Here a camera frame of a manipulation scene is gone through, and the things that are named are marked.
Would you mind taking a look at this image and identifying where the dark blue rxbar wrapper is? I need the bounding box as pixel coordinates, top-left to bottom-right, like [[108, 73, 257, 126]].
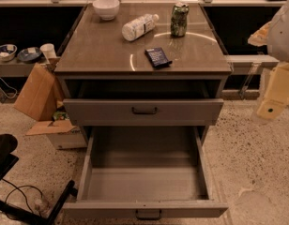
[[144, 47, 172, 68]]

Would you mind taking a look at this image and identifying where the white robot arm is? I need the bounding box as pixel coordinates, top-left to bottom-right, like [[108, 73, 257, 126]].
[[248, 0, 289, 120]]

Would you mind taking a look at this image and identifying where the grey drawer cabinet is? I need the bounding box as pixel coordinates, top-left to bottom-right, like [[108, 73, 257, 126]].
[[53, 2, 233, 129]]

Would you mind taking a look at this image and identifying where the grey open lower drawer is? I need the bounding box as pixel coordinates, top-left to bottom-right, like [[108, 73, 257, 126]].
[[64, 127, 228, 218]]

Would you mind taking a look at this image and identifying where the grey upper drawer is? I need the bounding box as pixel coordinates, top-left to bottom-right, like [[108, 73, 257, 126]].
[[63, 98, 223, 127]]

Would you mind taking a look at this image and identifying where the crushed green can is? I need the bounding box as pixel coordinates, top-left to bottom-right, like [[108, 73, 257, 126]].
[[171, 2, 190, 38]]

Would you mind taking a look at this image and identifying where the white plastic bottle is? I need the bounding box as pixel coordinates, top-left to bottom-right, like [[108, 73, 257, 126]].
[[122, 14, 160, 41]]

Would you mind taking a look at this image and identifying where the white ceramic bowl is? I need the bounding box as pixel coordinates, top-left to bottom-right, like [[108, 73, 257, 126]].
[[93, 0, 120, 21]]

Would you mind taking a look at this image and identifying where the green snack packet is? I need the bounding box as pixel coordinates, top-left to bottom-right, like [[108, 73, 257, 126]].
[[53, 111, 69, 121]]

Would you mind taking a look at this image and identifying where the open cardboard box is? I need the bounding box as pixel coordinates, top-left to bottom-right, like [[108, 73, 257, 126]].
[[26, 120, 86, 149]]

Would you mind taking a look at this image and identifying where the white paper cup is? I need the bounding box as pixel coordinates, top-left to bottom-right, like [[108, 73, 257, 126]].
[[40, 43, 56, 59]]

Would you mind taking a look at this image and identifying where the brown paper bag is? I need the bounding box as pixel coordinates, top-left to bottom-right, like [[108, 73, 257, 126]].
[[14, 64, 64, 121]]

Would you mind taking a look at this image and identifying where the dark blue bowl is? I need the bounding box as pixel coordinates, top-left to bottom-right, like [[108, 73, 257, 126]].
[[17, 47, 42, 63]]

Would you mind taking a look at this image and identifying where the grey side shelf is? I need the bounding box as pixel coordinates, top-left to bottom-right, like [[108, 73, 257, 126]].
[[0, 57, 60, 78]]

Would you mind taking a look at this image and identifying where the blue patterned bowl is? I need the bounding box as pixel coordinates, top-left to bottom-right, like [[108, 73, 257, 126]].
[[0, 44, 17, 62]]

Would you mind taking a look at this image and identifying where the black chair base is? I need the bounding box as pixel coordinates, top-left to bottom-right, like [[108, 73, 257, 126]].
[[0, 133, 78, 225]]

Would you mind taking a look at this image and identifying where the black upper drawer handle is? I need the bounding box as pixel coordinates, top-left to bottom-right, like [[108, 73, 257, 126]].
[[131, 107, 158, 115]]

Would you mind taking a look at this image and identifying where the black drawer handle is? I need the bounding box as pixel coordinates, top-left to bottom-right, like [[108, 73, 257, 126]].
[[131, 107, 158, 115], [135, 210, 162, 220]]

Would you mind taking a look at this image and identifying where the black lower drawer handle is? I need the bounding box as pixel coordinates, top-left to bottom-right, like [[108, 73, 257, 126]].
[[135, 210, 162, 220]]

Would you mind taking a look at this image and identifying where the black floor cable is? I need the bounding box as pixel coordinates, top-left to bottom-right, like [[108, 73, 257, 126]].
[[1, 177, 47, 214]]

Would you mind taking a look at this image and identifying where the white wall cable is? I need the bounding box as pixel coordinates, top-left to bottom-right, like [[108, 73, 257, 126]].
[[0, 70, 19, 100]]

